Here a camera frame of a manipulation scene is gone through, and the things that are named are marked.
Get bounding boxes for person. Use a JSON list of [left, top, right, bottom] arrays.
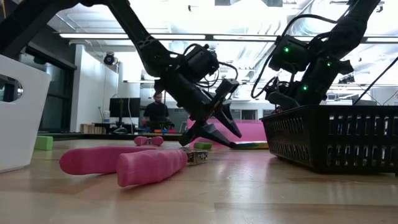
[[142, 91, 171, 131]]

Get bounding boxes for wooden block stack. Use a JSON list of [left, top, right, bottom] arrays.
[[80, 123, 106, 135]]

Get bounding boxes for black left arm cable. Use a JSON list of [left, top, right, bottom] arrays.
[[183, 43, 239, 90]]

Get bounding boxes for black mesh basket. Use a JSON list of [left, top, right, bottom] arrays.
[[260, 105, 398, 175]]

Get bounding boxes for black ceiling spotlight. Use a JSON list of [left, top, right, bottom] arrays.
[[103, 52, 116, 66]]

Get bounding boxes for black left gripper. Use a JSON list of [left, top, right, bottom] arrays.
[[154, 70, 243, 149]]

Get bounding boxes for black aluminium table frame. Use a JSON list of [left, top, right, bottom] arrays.
[[39, 133, 183, 141]]

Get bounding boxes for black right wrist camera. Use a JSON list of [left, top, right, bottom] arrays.
[[266, 91, 301, 110]]

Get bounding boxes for pink handled pliers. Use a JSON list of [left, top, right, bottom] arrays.
[[134, 136, 165, 147], [58, 146, 210, 189]]

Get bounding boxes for pink translucent bin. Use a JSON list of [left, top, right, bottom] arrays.
[[187, 119, 268, 146]]

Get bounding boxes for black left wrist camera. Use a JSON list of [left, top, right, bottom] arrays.
[[206, 77, 241, 118]]

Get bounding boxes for yellow green crayon box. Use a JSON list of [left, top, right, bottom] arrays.
[[231, 141, 269, 151]]

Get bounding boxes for long ceiling strip light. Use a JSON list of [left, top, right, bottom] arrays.
[[58, 32, 398, 44]]

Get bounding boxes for black computer monitor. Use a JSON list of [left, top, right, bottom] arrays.
[[109, 97, 141, 118]]

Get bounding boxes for white plastic tray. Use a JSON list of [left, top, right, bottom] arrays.
[[0, 55, 52, 174]]

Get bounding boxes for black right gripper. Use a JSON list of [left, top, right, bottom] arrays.
[[294, 57, 354, 106]]

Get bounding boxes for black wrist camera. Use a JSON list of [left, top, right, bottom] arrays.
[[266, 91, 301, 110], [206, 77, 241, 118]]

